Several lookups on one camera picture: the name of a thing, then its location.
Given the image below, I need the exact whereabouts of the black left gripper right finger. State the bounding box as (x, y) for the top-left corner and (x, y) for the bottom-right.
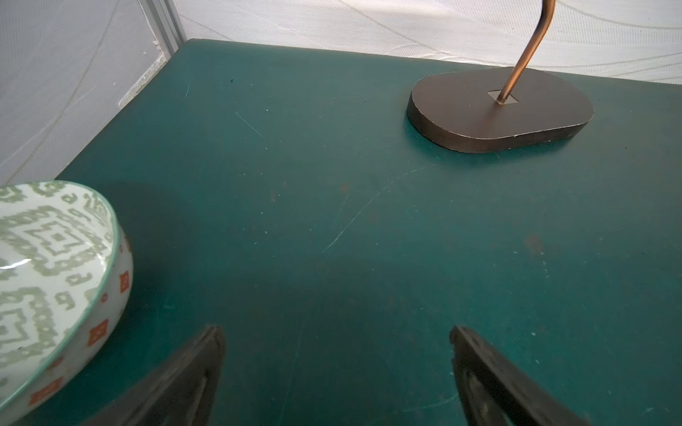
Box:
(449, 326), (588, 425)

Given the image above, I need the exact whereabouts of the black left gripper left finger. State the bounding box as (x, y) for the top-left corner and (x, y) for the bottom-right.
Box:
(83, 325), (226, 426)

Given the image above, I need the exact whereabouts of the green patterned ceramic bowl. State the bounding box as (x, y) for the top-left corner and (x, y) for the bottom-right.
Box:
(1, 180), (133, 425)

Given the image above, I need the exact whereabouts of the brown metal glass stand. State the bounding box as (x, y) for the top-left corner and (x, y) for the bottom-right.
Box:
(407, 0), (594, 154)

